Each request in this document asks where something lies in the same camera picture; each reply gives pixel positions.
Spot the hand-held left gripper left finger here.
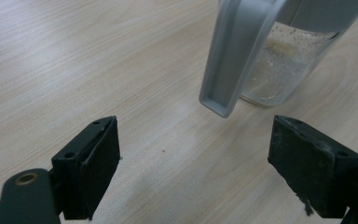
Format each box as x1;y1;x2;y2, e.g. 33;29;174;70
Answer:
50;115;121;221

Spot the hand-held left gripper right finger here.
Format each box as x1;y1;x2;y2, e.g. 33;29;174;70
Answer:
267;114;358;219

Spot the glass jar with grey lid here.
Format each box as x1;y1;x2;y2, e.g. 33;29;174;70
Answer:
199;0;358;119

